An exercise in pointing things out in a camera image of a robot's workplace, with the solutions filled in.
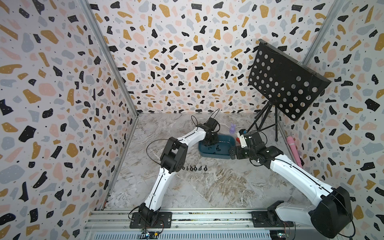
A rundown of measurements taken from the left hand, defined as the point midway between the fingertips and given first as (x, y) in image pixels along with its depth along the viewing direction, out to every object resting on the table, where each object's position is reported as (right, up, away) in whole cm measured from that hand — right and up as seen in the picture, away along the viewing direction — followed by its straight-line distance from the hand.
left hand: (219, 142), depth 102 cm
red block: (+7, +4, -26) cm, 27 cm away
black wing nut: (-23, -15, -9) cm, 29 cm away
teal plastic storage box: (+1, -5, -1) cm, 5 cm away
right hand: (+7, -2, -18) cm, 20 cm away
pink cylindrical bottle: (+52, 0, +5) cm, 53 cm away
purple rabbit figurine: (+10, +9, +5) cm, 15 cm away
